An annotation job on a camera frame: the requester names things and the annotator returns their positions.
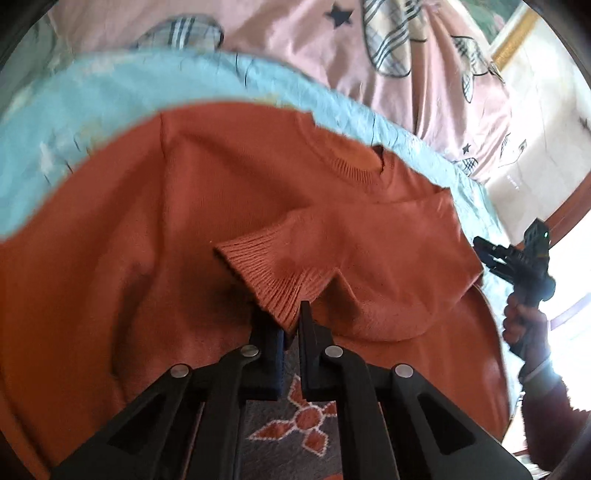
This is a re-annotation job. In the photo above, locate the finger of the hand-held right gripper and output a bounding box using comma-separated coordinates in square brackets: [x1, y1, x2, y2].
[485, 258, 519, 284]
[473, 235, 514, 262]

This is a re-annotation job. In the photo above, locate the light blue floral quilt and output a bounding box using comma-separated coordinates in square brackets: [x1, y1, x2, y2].
[0, 48, 519, 324]

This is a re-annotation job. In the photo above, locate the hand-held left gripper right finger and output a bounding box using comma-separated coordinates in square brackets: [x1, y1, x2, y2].
[298, 300, 534, 480]

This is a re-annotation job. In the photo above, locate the person's right hand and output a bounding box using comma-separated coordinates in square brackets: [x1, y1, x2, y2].
[501, 292, 553, 376]

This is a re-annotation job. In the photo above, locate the pink duvet with plaid hearts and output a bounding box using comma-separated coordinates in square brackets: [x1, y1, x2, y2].
[46, 0, 514, 182]

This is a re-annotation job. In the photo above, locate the grey cloth with orange flower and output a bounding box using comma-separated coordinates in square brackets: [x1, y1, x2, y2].
[239, 351, 346, 480]

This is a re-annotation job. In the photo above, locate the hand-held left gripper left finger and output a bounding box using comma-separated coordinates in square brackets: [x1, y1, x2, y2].
[50, 305, 285, 480]

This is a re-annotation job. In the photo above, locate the person's right forearm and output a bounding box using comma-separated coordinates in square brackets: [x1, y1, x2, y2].
[516, 358, 591, 477]

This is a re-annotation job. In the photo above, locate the orange knit sweater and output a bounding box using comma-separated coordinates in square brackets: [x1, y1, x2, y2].
[0, 102, 511, 480]

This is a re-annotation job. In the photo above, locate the gold framed landscape painting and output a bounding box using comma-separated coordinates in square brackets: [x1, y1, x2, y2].
[471, 0, 542, 71]

